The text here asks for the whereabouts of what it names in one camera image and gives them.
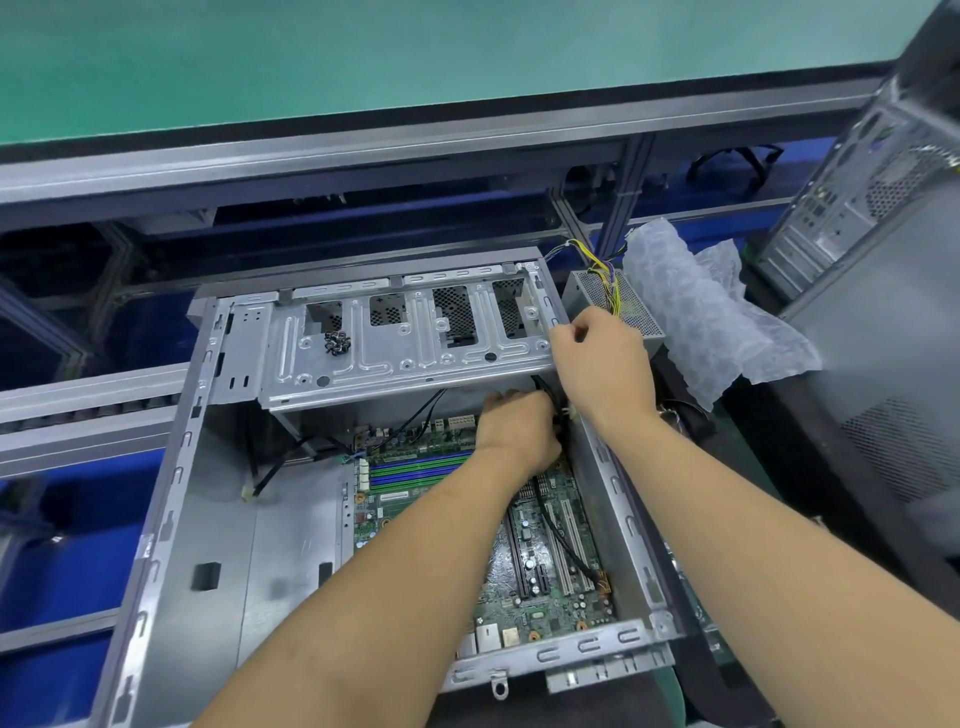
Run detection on green conveyor belt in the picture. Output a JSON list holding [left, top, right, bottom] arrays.
[[0, 0, 939, 152]]

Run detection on person's left hand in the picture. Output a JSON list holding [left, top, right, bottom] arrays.
[[472, 387, 564, 480]]

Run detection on black and silver computer case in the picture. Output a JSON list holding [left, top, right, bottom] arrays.
[[93, 247, 686, 728]]

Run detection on white bubble wrap bag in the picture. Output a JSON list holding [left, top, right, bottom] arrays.
[[621, 217, 824, 413]]

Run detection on person's right hand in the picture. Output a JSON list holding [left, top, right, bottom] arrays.
[[547, 303, 659, 432]]

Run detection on green motherboard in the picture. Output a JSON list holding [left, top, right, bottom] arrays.
[[342, 411, 620, 665]]

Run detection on green RAM stick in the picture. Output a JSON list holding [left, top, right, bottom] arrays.
[[357, 450, 470, 494]]

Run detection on dark grey case side panel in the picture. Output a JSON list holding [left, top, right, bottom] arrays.
[[780, 187, 960, 602]]

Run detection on person's left forearm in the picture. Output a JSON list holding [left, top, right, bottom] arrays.
[[195, 456, 543, 728]]

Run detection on black cable loop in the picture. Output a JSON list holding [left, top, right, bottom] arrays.
[[690, 142, 791, 185]]

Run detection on grey computer tower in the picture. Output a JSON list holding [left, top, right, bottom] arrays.
[[757, 0, 960, 302]]

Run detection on grey power supply unit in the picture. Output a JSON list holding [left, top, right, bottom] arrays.
[[546, 234, 663, 350]]

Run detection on aluminium roller conveyor rail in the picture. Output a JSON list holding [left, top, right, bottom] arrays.
[[0, 363, 197, 479]]

